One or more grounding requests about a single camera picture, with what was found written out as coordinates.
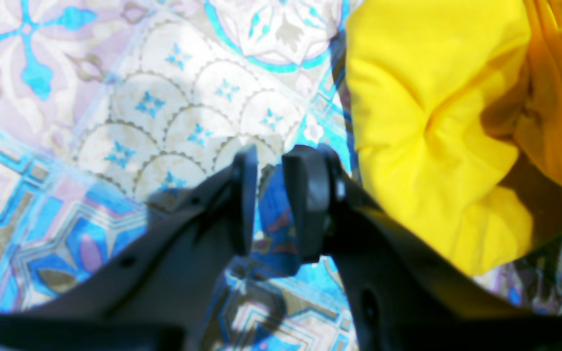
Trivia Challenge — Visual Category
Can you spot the yellow T-shirt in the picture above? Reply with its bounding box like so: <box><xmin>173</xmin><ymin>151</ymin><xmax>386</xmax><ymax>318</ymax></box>
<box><xmin>346</xmin><ymin>0</ymin><xmax>562</xmax><ymax>275</ymax></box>

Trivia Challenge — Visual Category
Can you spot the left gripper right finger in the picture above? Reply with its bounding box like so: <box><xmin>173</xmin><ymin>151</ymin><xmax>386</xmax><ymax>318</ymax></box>
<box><xmin>282</xmin><ymin>144</ymin><xmax>562</xmax><ymax>351</ymax></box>

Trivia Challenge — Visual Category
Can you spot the patterned blue tablecloth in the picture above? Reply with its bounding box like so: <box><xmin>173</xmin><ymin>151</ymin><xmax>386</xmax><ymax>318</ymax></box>
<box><xmin>0</xmin><ymin>0</ymin><xmax>562</xmax><ymax>351</ymax></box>

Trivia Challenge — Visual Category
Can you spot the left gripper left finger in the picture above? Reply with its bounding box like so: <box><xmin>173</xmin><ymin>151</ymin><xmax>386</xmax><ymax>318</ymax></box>
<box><xmin>0</xmin><ymin>146</ymin><xmax>258</xmax><ymax>351</ymax></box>

